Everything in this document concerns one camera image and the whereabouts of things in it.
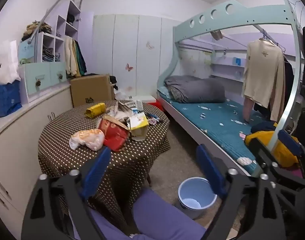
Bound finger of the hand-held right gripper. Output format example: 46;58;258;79
248;137;305;188
278;129;305;160

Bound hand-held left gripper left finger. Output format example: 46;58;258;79
21;146;111;240

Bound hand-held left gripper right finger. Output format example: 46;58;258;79
190;144;287;240

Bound white orange plastic bag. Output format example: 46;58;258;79
69;129;104;152

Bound red snack packet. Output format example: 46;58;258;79
97;119;130;152

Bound light blue plastic bin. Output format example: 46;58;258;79
178;177;217;219

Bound yellow packet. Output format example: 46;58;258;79
85;102;107;118

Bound yellow white carton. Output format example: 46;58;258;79
127;112;149;141

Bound beige paper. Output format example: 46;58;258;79
106;102;133;120

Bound white green box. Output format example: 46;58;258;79
119;100;144;113

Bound black bag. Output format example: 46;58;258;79
294;107;305;145

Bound navy garment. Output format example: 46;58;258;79
251;122;277;133

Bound round table polka-dot cloth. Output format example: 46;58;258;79
38;99;171;230

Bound magenta garment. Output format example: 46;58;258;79
290;166;304;179

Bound pink garment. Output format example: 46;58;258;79
243;97;253;123

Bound bed with blue mattress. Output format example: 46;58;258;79
159;86;277;171

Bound dark hanging clothes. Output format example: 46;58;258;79
283;57;296;98

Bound person's purple trousers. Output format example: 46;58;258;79
67;188;208;240

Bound cream hanging sweater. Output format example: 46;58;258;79
243;39;285;128

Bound cardboard box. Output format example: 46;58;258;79
70;74;115;108

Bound grey folded duvet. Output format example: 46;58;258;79
165;76;227;103

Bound white counter cabinet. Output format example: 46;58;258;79
0;82;73;221

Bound red storage box white lid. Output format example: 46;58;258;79
132;95;166;111

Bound teal drawer cabinet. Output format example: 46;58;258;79
19;61;68;103

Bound dark hanging garment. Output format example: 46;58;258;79
79;42;88;74

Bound green hanging garment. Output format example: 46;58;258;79
74;40;84;76

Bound blue shopping bag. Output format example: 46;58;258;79
0;80;23;119

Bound cream hanging garment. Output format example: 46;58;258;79
64;36;79;77

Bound folded jeans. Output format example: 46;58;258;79
42;49;61;62

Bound white wardrobe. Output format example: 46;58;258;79
92;14;178;98

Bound white paper shopping bag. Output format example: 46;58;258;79
0;40;21;85

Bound lavender stepped shelf unit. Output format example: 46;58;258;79
37;0;83;63

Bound brown clothes pile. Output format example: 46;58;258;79
22;21;53;42

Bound metal handrail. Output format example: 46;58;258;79
27;0;84;46

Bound lavender wall shelves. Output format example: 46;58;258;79
210;52;246;81

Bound light green bunk bed frame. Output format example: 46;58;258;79
157;0;305;178

